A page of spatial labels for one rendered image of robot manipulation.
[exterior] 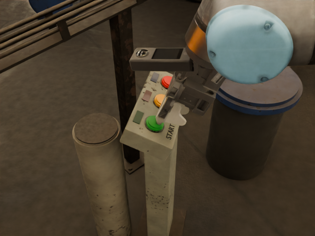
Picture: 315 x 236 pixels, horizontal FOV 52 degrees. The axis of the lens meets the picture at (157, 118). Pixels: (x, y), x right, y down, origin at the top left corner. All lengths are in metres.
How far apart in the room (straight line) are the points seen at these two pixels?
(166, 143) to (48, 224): 0.73
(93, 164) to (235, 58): 0.55
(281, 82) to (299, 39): 0.81
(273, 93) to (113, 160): 0.57
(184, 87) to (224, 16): 0.24
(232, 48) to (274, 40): 0.04
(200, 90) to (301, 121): 1.18
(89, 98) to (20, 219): 0.71
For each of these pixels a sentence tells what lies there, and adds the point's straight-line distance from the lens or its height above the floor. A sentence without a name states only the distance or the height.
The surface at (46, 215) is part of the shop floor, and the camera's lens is 1.33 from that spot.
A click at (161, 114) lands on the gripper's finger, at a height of 0.67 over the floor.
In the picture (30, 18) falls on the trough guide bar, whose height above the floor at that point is 0.72.
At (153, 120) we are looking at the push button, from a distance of 0.70.
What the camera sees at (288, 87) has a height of 0.43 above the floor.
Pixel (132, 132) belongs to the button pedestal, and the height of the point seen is 0.61.
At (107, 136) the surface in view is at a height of 0.52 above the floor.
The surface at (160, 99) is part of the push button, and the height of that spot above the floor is 0.61.
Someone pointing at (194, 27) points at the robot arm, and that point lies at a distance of 0.53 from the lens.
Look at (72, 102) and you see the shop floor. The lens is 1.75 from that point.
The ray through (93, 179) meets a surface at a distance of 0.90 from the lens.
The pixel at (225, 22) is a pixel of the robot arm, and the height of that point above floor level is 0.94.
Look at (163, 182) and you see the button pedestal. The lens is 0.91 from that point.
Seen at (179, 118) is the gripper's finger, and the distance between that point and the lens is 0.65.
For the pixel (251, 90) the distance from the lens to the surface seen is 1.12.
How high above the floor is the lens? 1.10
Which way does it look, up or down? 43 degrees down
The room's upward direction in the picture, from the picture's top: straight up
